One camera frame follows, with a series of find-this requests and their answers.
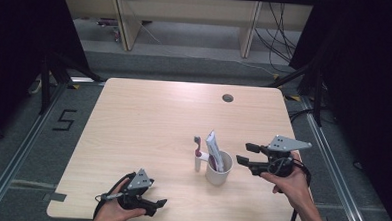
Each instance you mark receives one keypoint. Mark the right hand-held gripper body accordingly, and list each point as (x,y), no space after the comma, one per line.
(280,161)

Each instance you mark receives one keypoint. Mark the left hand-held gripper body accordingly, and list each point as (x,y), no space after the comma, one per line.
(140,181)

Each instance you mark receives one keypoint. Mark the white cup with side holder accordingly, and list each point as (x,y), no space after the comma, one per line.
(218,178)

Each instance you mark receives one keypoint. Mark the white toothpaste tube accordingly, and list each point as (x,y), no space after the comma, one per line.
(214,149)

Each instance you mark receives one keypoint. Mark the pink toothbrush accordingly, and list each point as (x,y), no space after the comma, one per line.
(198,147)

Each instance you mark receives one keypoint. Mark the person's right hand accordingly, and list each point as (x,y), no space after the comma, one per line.
(292,188)

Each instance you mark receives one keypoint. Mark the person's left hand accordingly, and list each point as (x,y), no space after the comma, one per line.
(112,213)

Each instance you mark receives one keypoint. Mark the black metal stand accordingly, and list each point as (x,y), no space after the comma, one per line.
(45,90)
(317,102)

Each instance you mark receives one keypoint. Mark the black tape patch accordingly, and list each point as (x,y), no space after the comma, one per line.
(56,196)

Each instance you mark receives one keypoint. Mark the light wooden furniture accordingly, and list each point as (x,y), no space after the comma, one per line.
(130,37)

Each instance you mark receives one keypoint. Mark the aluminium floor rail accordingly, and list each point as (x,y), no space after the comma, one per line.
(18,156)
(331,173)

